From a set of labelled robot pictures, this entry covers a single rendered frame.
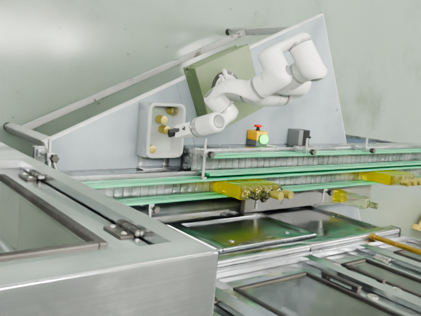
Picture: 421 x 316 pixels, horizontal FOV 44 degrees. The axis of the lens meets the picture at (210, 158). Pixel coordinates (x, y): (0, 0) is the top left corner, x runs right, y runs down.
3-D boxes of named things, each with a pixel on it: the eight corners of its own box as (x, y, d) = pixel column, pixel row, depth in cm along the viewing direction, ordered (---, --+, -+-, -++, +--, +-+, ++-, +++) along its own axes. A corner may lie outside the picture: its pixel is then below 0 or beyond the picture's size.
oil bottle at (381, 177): (360, 179, 288) (405, 189, 266) (361, 168, 287) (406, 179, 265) (366, 178, 291) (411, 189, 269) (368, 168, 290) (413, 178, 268)
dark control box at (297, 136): (285, 143, 266) (297, 145, 260) (287, 128, 265) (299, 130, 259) (297, 143, 271) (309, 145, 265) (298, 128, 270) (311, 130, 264)
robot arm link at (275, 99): (238, 79, 209) (264, 83, 197) (262, 79, 217) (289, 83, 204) (237, 103, 211) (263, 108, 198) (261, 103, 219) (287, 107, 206)
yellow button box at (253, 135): (245, 143, 250) (255, 146, 244) (247, 128, 249) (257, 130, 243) (256, 143, 254) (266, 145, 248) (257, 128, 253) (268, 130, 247)
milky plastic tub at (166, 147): (136, 155, 214) (146, 158, 207) (139, 101, 211) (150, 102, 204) (171, 154, 225) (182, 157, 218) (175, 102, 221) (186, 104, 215)
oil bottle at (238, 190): (211, 190, 225) (243, 201, 208) (212, 177, 224) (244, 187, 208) (221, 189, 229) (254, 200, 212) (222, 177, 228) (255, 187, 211)
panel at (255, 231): (63, 243, 177) (106, 278, 150) (63, 235, 177) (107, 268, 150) (258, 219, 231) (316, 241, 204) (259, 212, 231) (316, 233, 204)
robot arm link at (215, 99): (269, 89, 186) (225, 113, 199) (246, 63, 181) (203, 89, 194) (265, 102, 180) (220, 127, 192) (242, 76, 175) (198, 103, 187)
